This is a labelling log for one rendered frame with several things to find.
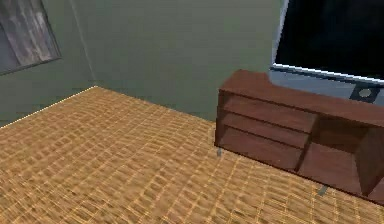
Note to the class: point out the grey framed painting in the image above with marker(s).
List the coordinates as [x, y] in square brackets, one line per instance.
[23, 33]

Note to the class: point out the brown wooden television cabinet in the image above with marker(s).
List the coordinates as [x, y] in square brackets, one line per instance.
[266, 126]

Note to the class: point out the black television set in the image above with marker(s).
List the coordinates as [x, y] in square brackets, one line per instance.
[333, 36]

